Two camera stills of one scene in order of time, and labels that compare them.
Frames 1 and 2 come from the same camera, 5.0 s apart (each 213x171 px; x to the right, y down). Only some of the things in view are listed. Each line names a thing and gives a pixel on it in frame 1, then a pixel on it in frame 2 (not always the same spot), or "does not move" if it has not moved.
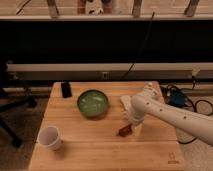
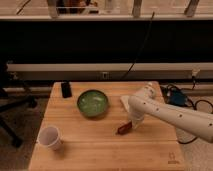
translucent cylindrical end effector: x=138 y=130 -> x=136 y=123
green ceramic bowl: x=92 y=103 does not move
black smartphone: x=66 y=89 does not move
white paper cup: x=49 y=136 does not move
